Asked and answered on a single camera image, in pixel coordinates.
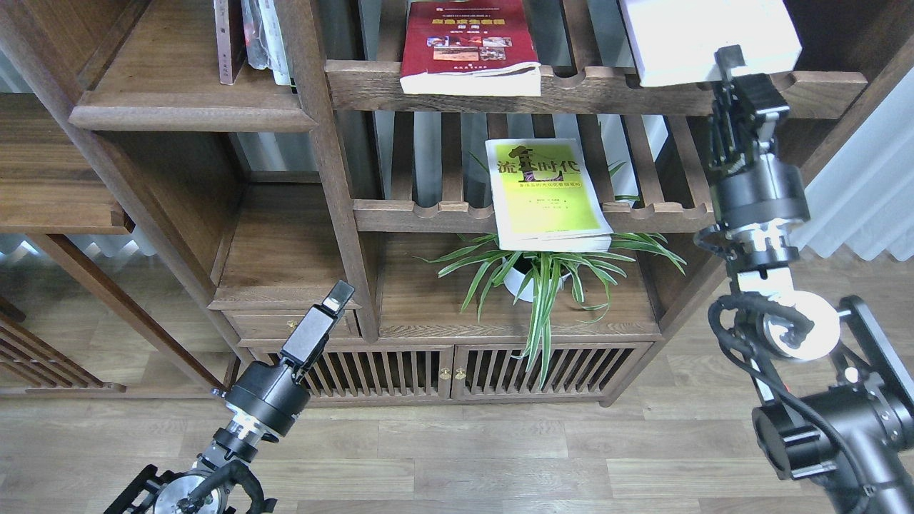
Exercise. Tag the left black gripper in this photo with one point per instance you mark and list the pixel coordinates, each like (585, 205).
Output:
(274, 394)

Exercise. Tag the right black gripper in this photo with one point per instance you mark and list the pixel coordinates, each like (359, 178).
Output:
(749, 183)

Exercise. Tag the white lavender book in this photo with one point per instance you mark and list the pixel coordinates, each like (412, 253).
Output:
(674, 42)

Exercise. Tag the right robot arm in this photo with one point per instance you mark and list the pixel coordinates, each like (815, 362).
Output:
(834, 399)

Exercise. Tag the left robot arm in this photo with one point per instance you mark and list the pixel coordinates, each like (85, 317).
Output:
(205, 487)

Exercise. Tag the dark wooden bookshelf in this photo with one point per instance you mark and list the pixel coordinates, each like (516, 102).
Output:
(261, 197)

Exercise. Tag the white curtain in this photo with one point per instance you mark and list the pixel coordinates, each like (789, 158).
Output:
(863, 198)

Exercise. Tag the green spider plant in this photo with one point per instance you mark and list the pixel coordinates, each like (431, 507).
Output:
(593, 278)

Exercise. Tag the yellow green book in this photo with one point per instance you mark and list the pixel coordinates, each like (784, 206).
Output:
(543, 197)

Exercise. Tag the white upright book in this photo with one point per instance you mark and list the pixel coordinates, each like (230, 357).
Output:
(273, 39)

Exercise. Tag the plastic wrapped book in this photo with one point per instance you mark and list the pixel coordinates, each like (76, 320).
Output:
(253, 32)

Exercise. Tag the red cover book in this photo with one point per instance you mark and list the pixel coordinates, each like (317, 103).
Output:
(469, 48)

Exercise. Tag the brown upright book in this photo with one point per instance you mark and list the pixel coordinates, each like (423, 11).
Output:
(230, 43)

